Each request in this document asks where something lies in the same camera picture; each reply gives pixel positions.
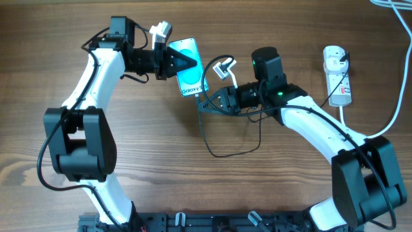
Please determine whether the smartphone with teal screen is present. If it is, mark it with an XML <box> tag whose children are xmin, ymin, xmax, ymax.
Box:
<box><xmin>169</xmin><ymin>37</ymin><xmax>203</xmax><ymax>97</ymax></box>

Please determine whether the white power strip cord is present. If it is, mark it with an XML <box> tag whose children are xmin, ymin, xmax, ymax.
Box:
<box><xmin>338</xmin><ymin>0</ymin><xmax>412</xmax><ymax>139</ymax></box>

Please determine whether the white power strip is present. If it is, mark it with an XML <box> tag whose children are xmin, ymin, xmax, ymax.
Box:
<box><xmin>323</xmin><ymin>45</ymin><xmax>351</xmax><ymax>107</ymax></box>

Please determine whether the white USB charger plug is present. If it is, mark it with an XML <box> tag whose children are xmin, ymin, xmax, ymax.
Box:
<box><xmin>323</xmin><ymin>57</ymin><xmax>349</xmax><ymax>74</ymax></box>

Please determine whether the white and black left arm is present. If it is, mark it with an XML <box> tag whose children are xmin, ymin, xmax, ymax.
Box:
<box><xmin>38</xmin><ymin>16</ymin><xmax>181</xmax><ymax>231</ymax></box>

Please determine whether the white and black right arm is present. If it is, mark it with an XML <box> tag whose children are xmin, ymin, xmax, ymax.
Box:
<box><xmin>196</xmin><ymin>46</ymin><xmax>407</xmax><ymax>231</ymax></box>

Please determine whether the black USB charger cable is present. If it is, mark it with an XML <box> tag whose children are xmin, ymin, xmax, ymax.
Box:
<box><xmin>194</xmin><ymin>51</ymin><xmax>351</xmax><ymax>159</ymax></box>

